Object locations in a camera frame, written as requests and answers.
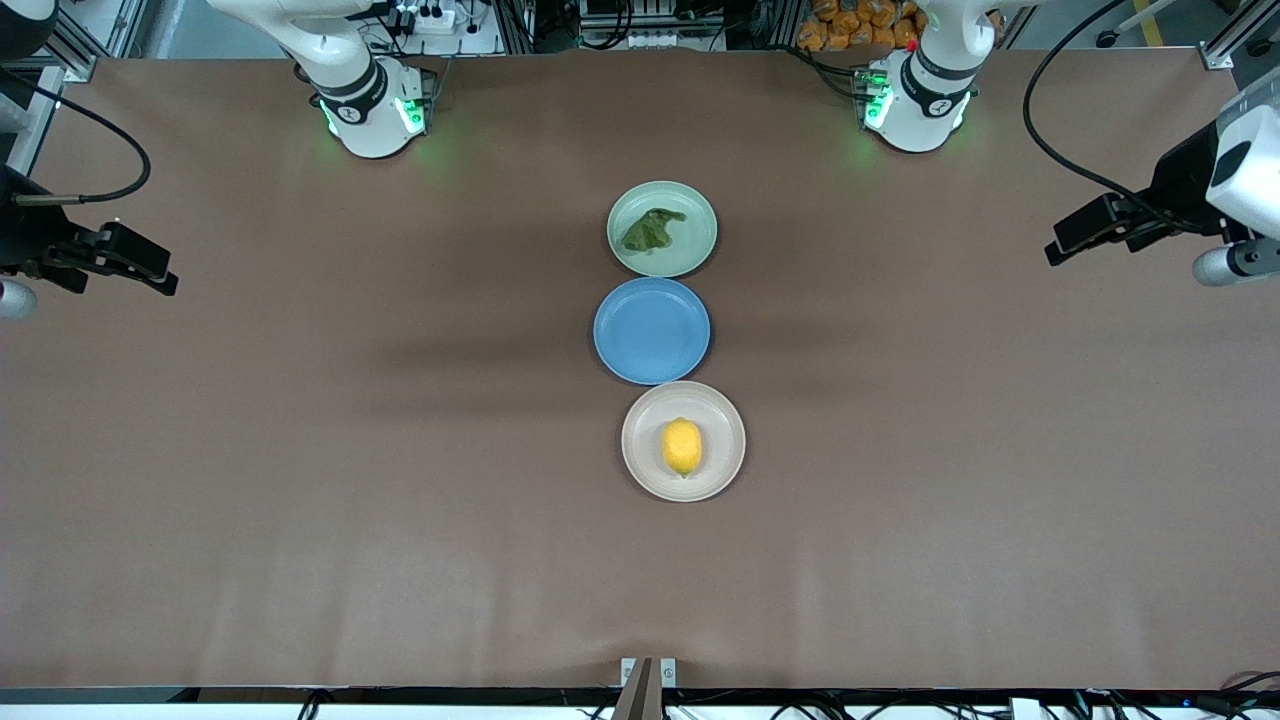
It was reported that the green lettuce leaf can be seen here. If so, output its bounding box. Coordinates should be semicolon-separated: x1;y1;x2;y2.
620;208;689;253

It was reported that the yellow lemon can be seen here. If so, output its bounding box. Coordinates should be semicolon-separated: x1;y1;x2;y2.
661;417;704;479

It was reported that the bag of orange items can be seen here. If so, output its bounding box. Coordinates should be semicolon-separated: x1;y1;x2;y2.
797;0;926;53

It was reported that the white power strip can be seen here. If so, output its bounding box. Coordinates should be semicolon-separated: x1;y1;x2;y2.
395;3;463;37

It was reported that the pale green round plate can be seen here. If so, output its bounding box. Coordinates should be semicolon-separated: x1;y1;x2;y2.
606;180;719;279

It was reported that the beige round plate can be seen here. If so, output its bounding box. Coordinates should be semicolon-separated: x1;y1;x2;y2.
621;380;747;503

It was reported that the blue round plate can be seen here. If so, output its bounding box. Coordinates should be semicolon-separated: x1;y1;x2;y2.
593;277;712;386

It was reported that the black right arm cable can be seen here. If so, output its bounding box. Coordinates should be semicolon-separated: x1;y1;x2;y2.
0;68;152;206

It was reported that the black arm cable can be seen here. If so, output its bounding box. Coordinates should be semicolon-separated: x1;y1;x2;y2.
0;68;152;206
1022;0;1201;231

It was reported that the aluminium frame profile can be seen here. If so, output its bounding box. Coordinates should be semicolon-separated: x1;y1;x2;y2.
0;20;101;216

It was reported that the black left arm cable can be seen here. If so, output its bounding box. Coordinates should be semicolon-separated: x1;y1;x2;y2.
1022;0;1201;231

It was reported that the aluminium frame corner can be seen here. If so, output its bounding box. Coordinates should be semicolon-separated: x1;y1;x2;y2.
1200;10;1280;71

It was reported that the metal bracket with brown post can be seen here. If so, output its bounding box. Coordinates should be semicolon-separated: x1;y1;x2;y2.
612;656;678;720

